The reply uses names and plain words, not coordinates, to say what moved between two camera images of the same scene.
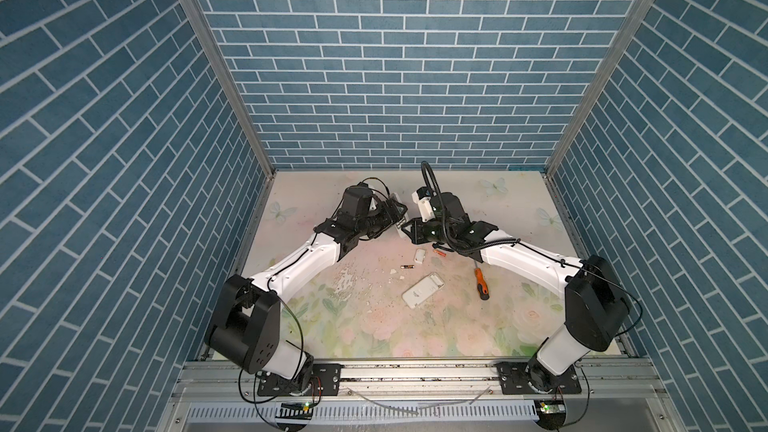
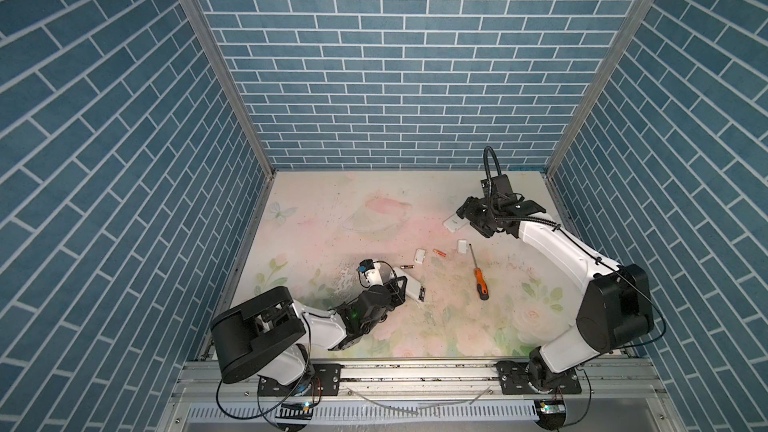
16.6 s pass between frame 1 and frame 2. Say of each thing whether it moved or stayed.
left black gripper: moved
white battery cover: stayed
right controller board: stayed
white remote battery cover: moved
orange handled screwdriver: stayed
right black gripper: moved
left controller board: stayed
